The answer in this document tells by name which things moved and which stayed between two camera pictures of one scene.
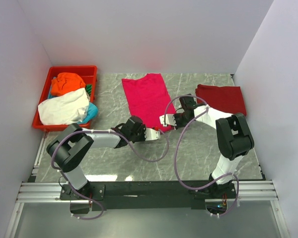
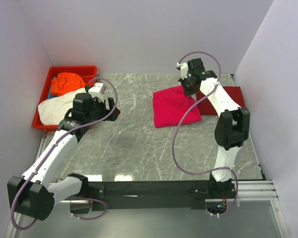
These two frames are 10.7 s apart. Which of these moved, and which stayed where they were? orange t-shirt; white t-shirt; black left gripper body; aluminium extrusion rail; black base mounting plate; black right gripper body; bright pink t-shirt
Moved: black left gripper body; bright pink t-shirt; black right gripper body
Stayed: black base mounting plate; orange t-shirt; white t-shirt; aluminium extrusion rail
